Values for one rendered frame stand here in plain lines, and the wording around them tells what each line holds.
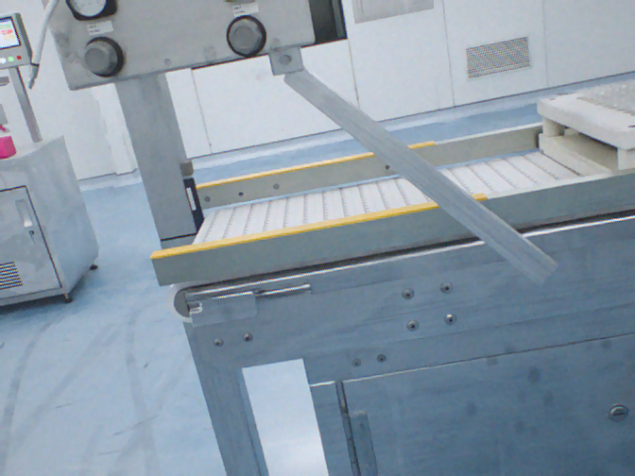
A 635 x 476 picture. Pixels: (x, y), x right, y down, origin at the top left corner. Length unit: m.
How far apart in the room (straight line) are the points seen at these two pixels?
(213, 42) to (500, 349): 0.46
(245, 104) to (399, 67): 1.40
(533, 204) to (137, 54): 0.39
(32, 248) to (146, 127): 2.41
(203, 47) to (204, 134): 5.27
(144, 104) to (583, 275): 0.60
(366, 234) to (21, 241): 2.77
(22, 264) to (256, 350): 2.72
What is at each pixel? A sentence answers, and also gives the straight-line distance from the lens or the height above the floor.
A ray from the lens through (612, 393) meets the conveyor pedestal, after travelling 0.85.
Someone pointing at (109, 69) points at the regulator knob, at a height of 1.10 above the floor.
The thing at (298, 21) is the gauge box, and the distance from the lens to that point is 0.56.
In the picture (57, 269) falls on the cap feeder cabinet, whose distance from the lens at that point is 3.30.
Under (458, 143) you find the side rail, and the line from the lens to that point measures 0.90.
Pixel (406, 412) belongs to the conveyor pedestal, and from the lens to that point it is 0.80.
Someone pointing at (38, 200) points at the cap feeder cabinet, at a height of 0.54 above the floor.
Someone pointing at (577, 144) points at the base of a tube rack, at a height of 0.91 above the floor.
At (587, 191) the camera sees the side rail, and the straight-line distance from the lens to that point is 0.67.
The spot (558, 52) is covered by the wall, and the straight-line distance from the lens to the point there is 6.21.
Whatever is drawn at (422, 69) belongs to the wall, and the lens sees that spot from 5.85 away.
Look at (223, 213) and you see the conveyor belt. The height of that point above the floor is 0.88.
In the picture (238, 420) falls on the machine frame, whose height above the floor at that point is 0.52.
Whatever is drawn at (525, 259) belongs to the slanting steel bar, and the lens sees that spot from 0.55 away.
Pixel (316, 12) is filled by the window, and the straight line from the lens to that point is 5.72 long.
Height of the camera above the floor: 1.12
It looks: 19 degrees down
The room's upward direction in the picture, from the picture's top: 11 degrees counter-clockwise
